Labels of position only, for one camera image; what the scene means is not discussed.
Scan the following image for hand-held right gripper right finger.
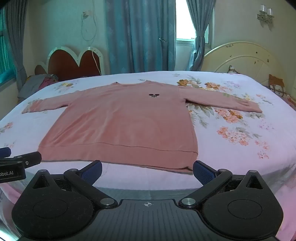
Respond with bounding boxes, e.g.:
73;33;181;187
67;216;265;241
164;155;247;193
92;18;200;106
178;160;267;209

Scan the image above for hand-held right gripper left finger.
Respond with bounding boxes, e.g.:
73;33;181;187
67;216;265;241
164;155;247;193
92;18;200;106
32;160;118;209

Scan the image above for pink sweater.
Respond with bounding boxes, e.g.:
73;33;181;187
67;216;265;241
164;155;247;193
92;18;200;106
22;80;263;173

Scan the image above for pile of clothes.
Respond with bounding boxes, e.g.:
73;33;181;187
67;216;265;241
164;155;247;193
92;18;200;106
17;74;59;102

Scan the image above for floral bed sheet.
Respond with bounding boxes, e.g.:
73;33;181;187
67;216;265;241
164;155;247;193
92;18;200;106
0;71;296;241

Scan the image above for teal-tinted window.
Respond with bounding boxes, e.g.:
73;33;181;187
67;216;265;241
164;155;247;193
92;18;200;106
0;14;17;87

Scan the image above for grey-blue side curtain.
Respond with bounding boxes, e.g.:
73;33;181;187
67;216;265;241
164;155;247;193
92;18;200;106
5;0;28;79

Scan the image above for brown patterned pillow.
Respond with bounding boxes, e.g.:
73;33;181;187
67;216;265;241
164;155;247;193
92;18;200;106
268;74;292;97

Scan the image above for cream curved headboard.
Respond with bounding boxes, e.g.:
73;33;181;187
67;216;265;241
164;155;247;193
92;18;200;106
203;41;288;80

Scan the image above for wide blue curtain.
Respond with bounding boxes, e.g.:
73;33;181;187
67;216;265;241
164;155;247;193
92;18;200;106
105;0;177;75

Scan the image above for tied blue curtain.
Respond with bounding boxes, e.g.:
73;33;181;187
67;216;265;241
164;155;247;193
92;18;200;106
186;0;216;71

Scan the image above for bright window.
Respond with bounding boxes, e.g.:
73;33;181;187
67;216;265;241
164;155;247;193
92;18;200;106
176;0;210;47

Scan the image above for white wall cable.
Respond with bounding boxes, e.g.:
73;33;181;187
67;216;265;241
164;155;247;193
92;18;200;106
81;0;102;76

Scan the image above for glass wall lamp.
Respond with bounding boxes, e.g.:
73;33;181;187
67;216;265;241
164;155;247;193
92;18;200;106
257;4;275;24

